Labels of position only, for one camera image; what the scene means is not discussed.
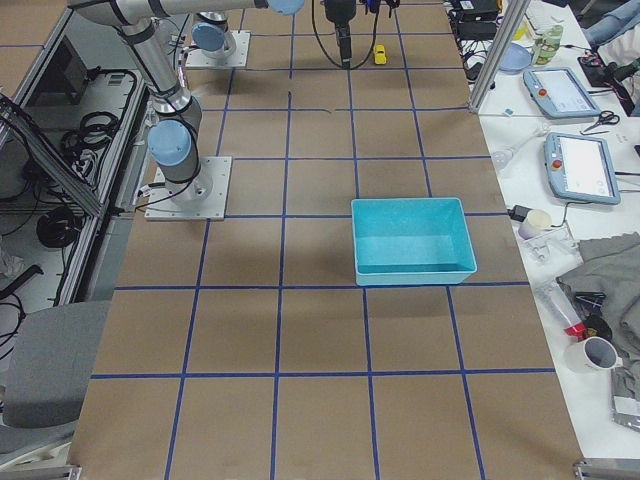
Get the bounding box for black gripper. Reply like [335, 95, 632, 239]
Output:
[324, 0, 357, 68]

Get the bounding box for cream paper cup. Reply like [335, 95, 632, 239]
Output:
[518, 209, 552, 240]

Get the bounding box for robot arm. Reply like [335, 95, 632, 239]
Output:
[183, 1, 356, 70]
[68, 1, 304, 206]

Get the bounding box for lower teach pendant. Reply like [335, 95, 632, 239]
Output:
[543, 132, 621, 205]

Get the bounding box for grey cloth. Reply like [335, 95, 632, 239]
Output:
[555, 234, 640, 369]

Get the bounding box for yellow toy beetle car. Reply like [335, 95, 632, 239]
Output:
[374, 44, 388, 66]

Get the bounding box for white mug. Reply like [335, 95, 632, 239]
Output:
[564, 337, 623, 373]

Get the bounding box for grey chair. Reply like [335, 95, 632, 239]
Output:
[0, 299, 112, 469]

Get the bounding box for blue plastic plate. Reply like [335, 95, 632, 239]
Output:
[499, 43, 532, 74]

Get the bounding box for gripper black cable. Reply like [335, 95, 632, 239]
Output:
[310, 0, 380, 71]

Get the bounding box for upper teach pendant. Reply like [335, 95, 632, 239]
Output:
[522, 68, 601, 119]

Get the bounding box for teach pendant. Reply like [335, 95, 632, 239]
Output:
[543, 132, 621, 205]
[522, 68, 601, 119]

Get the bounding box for turquoise plastic bin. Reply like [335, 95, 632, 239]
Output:
[351, 197, 477, 286]

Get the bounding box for aluminium frame post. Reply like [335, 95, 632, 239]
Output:
[468, 0, 530, 113]

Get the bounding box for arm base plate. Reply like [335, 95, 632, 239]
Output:
[185, 27, 251, 70]
[144, 156, 232, 221]

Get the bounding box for black scissors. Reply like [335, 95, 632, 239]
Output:
[580, 110, 620, 135]

